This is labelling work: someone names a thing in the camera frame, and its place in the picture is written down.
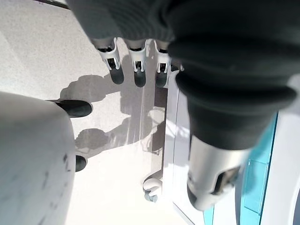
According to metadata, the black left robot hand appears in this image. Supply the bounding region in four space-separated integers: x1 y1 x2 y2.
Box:
65 0 300 211

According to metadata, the white medical cart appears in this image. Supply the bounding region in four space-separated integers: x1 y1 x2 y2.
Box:
142 63 300 225

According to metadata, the white cart caster wheel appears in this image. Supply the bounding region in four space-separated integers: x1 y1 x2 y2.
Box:
142 177 163 203

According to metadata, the black left robot foot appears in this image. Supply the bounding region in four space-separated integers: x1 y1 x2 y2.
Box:
46 99 94 118

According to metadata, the black robot foot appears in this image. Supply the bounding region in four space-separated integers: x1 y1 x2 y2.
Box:
75 154 88 173
46 99 94 118

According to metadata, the black right robot foot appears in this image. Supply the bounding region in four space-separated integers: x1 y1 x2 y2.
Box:
75 154 88 173

